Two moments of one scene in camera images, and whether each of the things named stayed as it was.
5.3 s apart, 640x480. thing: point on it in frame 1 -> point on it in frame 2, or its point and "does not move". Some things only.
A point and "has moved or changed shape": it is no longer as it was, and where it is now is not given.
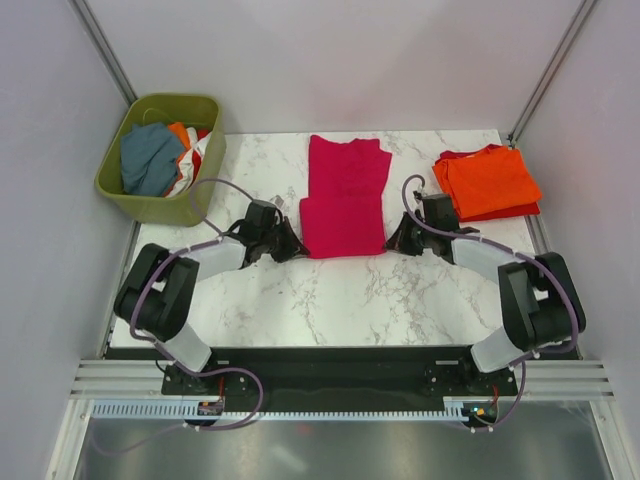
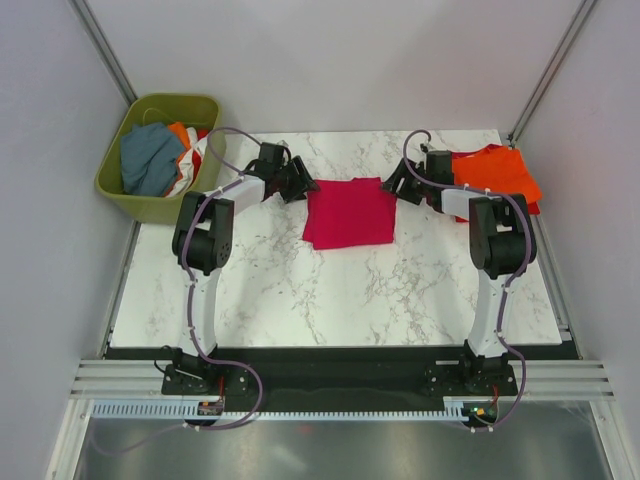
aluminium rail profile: x=113 y=378 does not move
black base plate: x=299 y=379 does not move
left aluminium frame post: x=86 y=18 does not move
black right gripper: x=399 y=241 -> x=394 y=180
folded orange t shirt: x=493 y=179 does not move
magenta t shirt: x=344 y=211 has moved or changed shape
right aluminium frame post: x=582 y=11 does not move
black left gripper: x=292 y=249 -> x=302 y=183
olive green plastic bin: x=200 y=112 does not move
